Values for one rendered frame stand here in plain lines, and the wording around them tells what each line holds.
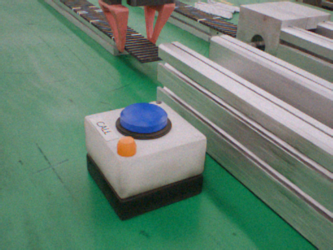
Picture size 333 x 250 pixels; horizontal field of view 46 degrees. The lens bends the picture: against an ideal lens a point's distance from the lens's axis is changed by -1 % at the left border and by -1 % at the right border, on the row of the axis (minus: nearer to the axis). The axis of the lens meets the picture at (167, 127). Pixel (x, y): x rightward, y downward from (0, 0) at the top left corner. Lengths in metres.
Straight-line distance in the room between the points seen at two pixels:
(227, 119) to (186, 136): 0.06
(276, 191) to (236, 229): 0.05
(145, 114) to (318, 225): 0.16
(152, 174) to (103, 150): 0.04
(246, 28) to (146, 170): 0.37
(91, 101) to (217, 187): 0.22
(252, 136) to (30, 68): 0.39
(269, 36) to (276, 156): 0.29
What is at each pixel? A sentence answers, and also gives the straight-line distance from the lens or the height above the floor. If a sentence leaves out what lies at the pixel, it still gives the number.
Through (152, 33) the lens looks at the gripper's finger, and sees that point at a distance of 0.64.
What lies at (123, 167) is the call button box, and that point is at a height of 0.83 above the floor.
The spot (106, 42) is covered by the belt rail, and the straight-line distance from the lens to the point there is 0.70.
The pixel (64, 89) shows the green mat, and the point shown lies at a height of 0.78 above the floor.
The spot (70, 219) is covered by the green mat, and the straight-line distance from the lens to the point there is 0.34.
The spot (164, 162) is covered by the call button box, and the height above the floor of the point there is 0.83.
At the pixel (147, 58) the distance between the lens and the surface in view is 0.57.
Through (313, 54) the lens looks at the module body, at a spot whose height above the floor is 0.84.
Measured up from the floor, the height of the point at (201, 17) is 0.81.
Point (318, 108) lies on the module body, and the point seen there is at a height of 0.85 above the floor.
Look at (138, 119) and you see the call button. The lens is 0.32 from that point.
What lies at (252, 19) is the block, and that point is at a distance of 0.62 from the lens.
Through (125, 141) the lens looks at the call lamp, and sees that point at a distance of 0.30.
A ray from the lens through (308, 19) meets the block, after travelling 0.61.
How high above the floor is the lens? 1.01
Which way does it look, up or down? 30 degrees down
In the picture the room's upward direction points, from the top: 3 degrees clockwise
